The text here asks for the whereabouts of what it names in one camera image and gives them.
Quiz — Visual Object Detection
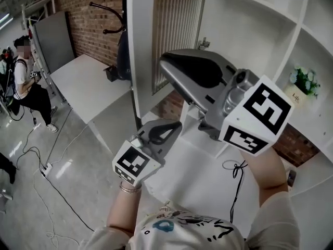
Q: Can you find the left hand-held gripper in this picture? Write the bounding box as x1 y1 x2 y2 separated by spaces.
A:
112 120 183 187

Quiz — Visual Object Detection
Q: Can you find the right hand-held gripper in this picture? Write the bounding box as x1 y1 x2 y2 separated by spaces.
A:
159 48 295 157

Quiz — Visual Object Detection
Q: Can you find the white slatted cabinet door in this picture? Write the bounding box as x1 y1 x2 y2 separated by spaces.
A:
126 0 209 120

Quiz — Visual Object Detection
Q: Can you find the person's right forearm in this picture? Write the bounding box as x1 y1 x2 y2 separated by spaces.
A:
238 146 290 209

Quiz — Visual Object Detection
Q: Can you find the person's left forearm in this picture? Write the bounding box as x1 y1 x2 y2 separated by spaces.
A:
106 181 143 235

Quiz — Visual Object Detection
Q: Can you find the metal door hinge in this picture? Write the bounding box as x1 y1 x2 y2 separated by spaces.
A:
197 37 211 49

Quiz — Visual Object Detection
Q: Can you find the white open shelf cabinet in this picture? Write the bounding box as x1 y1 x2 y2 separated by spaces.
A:
181 0 333 197

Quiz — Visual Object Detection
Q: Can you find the dark hanging bag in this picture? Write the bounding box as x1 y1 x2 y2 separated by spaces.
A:
116 22 131 81

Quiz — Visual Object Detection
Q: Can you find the small black box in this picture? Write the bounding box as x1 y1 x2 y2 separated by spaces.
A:
103 65 118 83

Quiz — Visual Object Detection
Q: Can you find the white table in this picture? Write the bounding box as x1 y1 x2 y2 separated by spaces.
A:
49 53 136 155

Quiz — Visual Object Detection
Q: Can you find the black coat rack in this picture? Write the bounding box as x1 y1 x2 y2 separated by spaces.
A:
88 1 128 35

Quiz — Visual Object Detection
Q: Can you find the person's printed white shirt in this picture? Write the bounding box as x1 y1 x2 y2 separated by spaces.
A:
78 190 309 250

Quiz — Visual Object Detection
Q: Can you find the potted blue flower plant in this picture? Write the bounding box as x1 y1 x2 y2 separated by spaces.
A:
284 65 321 109

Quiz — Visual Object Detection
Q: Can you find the white power strip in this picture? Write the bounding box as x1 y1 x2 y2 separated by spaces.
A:
40 162 55 178

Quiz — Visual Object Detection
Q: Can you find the grey board panel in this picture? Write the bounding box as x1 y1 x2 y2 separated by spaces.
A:
33 10 76 74

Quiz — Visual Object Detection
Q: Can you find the small dark device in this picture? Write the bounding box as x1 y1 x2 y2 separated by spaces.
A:
287 169 298 188

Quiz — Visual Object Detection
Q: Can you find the metal wrist bracelet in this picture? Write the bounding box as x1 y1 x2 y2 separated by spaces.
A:
119 181 143 194

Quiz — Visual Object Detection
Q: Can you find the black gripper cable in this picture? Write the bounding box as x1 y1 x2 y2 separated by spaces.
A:
229 159 248 224

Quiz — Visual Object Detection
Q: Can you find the black floor cable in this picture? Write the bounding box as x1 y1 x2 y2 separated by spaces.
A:
15 108 96 233

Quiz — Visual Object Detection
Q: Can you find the white floor cable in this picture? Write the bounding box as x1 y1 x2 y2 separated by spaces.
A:
32 123 91 248

